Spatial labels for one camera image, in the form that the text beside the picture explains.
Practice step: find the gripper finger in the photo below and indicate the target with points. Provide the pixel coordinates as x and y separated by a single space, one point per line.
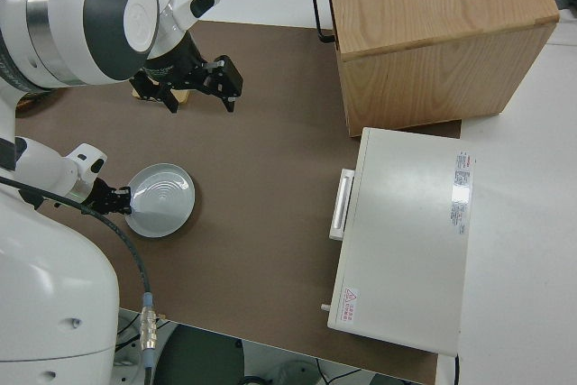
124 209
227 78
146 87
124 192

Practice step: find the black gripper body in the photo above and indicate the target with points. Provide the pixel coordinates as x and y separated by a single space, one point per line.
173 67
103 198

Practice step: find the gray plate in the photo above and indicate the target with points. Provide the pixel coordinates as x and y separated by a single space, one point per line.
167 204

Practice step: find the wooden mug stand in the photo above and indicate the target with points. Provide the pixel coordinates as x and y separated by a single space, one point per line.
184 96

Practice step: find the brown table mat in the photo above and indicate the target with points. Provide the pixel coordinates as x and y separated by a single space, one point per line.
270 155

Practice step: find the brown wicker basket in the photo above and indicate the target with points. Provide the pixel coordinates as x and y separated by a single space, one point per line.
31 99

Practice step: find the wooden box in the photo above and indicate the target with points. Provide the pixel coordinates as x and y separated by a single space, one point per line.
428 33

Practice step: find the white oven appliance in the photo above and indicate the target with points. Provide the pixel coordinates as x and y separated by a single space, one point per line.
405 245

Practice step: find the red warning sticker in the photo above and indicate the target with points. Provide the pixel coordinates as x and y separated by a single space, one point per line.
350 304

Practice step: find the printed text label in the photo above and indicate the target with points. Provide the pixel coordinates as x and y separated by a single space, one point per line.
460 195

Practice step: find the dark round base plate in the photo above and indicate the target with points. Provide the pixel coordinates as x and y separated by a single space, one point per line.
203 358

